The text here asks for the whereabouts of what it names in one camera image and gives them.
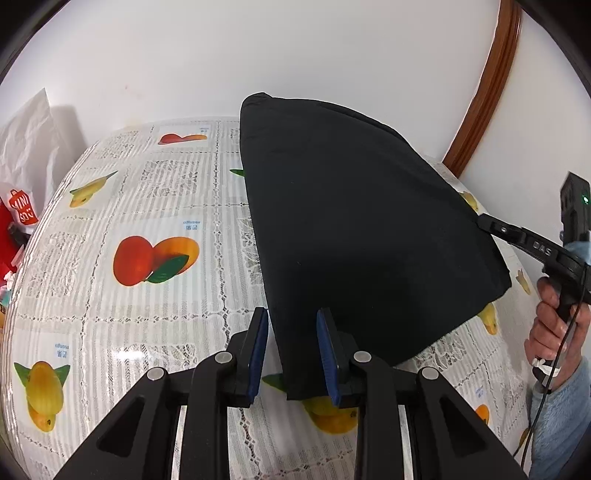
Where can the black garment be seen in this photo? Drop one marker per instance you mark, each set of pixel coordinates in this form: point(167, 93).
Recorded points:
point(346, 230)

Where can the red shopping bag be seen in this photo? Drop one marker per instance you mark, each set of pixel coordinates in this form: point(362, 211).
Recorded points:
point(9, 240)

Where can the white plastic bag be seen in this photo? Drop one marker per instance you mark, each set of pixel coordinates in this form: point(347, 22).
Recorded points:
point(27, 138)

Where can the fruit print tablecloth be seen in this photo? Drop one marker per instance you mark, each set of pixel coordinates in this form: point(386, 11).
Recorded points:
point(138, 323)

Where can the person's right forearm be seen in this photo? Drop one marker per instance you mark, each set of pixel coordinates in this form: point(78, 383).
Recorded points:
point(563, 429)

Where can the brown wooden door frame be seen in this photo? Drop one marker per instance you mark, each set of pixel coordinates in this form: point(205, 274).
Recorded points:
point(489, 83)

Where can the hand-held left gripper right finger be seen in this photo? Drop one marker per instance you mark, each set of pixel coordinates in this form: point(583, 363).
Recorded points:
point(327, 355)

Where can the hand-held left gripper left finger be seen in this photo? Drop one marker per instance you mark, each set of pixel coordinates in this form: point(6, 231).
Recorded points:
point(257, 355)

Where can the person's right hand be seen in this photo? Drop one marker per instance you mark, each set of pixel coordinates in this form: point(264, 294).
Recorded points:
point(545, 337)

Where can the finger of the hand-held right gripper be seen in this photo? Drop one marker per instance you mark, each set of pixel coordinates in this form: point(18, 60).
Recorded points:
point(508, 230)

